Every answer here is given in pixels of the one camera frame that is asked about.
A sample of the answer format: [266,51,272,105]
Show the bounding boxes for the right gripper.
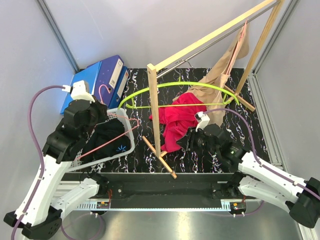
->
[175,125,220,155]

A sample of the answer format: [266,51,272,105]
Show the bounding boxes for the red t shirt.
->
[158,92,207,153]

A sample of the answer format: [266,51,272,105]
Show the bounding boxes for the neon yellow hanger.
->
[118,68,240,109]

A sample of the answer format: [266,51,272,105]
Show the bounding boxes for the black t shirt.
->
[79,119,132,162]

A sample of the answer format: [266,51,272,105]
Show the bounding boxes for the pink wire hanger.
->
[225,20,248,75]
[78,84,141,161]

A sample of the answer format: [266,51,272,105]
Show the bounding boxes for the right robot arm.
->
[177,124,320,229]

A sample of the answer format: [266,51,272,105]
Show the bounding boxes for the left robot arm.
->
[3,99,108,240]

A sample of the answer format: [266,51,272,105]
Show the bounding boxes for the wooden clothes rack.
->
[147,0,284,179]

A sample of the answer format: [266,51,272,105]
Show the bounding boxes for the black marble mat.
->
[71,68,270,173]

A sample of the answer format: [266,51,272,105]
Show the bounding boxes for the beige top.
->
[185,23,250,111]

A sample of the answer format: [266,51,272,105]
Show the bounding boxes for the white plastic basket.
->
[68,108,135,172]

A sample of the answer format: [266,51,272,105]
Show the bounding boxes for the dark blue binder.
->
[108,66,129,109]
[92,55,124,106]

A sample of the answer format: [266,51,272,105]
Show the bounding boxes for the light blue binder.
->
[60,65,98,115]

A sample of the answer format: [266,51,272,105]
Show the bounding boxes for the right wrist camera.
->
[195,111,210,132]

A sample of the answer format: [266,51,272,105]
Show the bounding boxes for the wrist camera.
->
[195,111,210,132]
[62,80,96,103]

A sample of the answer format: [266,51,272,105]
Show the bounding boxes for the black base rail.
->
[80,172,244,212]

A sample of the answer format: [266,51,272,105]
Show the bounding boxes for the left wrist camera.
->
[62,80,96,103]

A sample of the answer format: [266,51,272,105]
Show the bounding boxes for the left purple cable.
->
[10,84,105,240]

